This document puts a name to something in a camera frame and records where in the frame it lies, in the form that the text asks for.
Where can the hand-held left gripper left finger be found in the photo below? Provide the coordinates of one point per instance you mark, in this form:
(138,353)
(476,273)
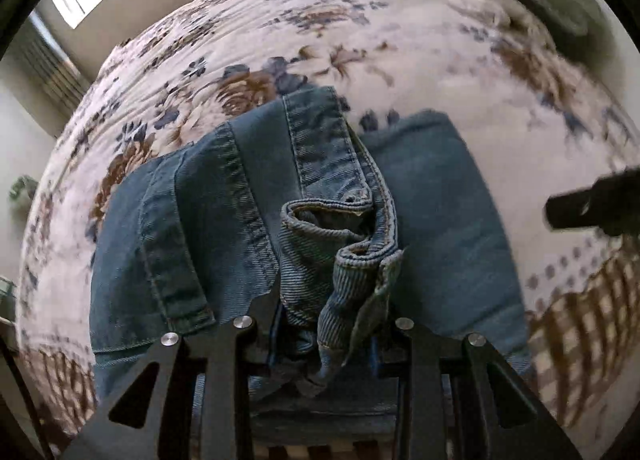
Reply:
(235,355)

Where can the green white plastic bag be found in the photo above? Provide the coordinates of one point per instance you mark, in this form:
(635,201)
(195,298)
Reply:
(22,189)

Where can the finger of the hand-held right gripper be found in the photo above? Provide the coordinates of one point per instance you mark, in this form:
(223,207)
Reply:
(575,207)

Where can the striped grey curtain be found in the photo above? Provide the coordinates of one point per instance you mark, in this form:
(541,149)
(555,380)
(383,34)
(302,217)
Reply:
(45,69)

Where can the floral quilt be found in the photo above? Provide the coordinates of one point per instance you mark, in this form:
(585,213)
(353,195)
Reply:
(450,64)

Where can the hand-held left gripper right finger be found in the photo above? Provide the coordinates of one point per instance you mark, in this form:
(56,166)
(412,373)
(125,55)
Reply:
(425,365)

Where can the brown checked bed sheet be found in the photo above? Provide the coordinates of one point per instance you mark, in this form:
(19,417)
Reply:
(580,320)

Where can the blue denim pants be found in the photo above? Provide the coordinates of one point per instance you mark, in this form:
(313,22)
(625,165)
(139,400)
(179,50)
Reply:
(225,200)

